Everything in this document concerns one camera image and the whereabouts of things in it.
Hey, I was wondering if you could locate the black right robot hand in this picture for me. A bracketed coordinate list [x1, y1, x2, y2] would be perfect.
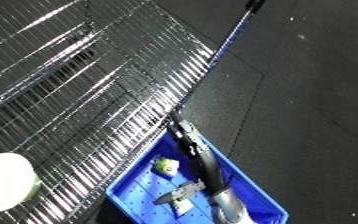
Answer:
[154, 111, 235, 205]

